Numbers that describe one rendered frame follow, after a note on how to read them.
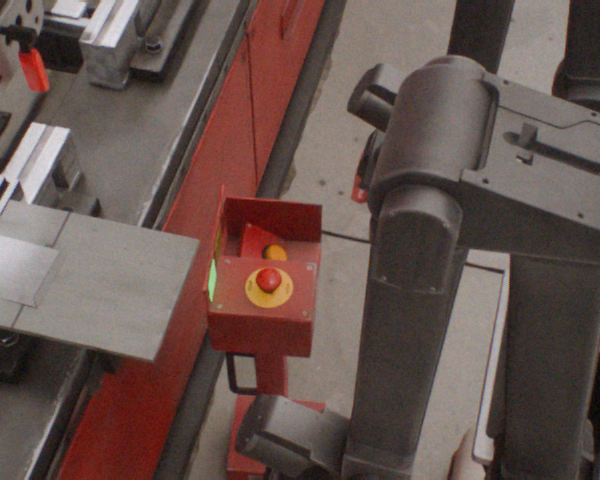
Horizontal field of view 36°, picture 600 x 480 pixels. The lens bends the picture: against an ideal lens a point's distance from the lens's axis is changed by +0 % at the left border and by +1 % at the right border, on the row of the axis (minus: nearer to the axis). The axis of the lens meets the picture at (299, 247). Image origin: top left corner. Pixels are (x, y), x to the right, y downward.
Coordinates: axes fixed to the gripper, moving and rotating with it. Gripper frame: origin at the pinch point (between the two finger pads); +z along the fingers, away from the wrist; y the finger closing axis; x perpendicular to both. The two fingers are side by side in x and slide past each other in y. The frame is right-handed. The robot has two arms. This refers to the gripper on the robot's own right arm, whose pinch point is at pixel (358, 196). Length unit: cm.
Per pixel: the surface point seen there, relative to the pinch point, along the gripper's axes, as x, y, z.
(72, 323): -25.7, 28.3, 12.7
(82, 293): -26.2, 24.0, 12.9
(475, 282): 65, -59, 79
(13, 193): -39.6, 11.6, 20.2
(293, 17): -8, -81, 54
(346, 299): 38, -45, 93
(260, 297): -1.5, 5.9, 24.9
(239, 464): 23, 8, 87
